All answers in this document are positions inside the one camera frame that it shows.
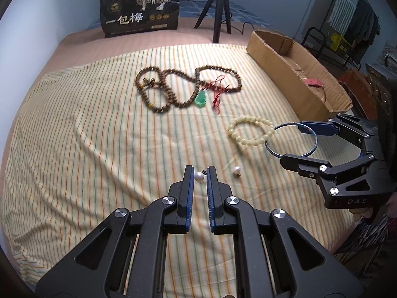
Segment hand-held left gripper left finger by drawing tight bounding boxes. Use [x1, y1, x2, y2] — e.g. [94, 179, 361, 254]
[35, 165, 196, 298]

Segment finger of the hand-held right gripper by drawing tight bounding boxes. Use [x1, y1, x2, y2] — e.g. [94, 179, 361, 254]
[280, 153, 377, 193]
[299, 113, 371, 149]

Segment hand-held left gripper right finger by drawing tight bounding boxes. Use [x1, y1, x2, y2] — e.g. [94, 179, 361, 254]
[207, 166, 363, 298]

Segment blue metal bangle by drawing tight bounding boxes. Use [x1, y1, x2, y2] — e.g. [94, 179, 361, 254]
[265, 122, 318, 157]

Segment cream bead bracelet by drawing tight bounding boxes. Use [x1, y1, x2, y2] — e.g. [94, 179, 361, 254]
[228, 116, 275, 147]

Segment cardboard box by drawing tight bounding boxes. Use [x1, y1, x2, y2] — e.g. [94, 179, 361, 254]
[246, 30, 353, 114]

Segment green pendant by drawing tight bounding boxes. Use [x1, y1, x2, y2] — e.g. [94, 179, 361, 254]
[194, 74, 230, 114]

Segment brown bead necklace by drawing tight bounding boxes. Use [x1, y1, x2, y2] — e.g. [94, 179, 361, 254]
[135, 65, 243, 115]

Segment orange cloth covered table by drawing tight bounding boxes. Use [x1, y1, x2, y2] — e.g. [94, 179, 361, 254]
[337, 69, 378, 119]

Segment striped dark clothing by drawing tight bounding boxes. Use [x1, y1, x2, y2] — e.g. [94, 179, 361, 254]
[335, 214, 397, 277]

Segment dark ornate box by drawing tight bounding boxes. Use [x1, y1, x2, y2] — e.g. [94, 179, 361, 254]
[365, 63, 397, 108]

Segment black metal clothes rack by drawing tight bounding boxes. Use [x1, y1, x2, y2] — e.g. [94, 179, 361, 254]
[300, 0, 381, 70]

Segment yellow crate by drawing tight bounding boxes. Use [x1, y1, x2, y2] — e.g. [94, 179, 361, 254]
[330, 34, 352, 54]

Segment yellow striped sheet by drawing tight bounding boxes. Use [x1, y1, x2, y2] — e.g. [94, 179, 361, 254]
[0, 42, 357, 290]

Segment dark hanging clothes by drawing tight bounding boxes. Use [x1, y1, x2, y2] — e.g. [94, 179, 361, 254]
[353, 0, 381, 48]

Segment green striped towel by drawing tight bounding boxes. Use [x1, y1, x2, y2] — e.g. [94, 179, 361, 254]
[328, 0, 361, 32]

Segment grey leaning board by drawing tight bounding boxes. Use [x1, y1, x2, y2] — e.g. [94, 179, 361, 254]
[302, 0, 338, 42]

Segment blue patterned blanket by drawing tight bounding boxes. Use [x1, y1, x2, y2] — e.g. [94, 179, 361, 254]
[179, 0, 268, 27]

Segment black tripod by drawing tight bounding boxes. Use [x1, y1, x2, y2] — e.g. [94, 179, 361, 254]
[194, 0, 232, 43]

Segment black printed bag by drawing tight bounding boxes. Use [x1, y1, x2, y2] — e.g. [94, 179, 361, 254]
[100, 0, 181, 38]

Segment landscape wall painting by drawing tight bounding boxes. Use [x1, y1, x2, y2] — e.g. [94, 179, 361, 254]
[383, 47, 397, 66]

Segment black power cable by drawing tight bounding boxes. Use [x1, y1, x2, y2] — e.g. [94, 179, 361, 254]
[231, 22, 259, 35]

